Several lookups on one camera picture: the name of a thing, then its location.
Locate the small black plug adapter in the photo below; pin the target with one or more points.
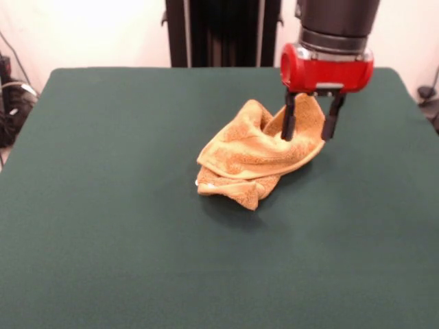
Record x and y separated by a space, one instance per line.
425 92

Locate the black power strip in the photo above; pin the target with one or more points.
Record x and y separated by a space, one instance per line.
5 66

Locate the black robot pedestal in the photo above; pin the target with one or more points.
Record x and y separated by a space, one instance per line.
178 34

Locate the dark green tablecloth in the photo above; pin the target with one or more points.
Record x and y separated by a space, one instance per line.
103 205

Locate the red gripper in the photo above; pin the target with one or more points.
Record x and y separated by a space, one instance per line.
329 73

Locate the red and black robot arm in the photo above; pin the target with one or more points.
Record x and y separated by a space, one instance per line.
337 20

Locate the orange terry towel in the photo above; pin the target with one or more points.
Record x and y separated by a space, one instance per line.
247 157

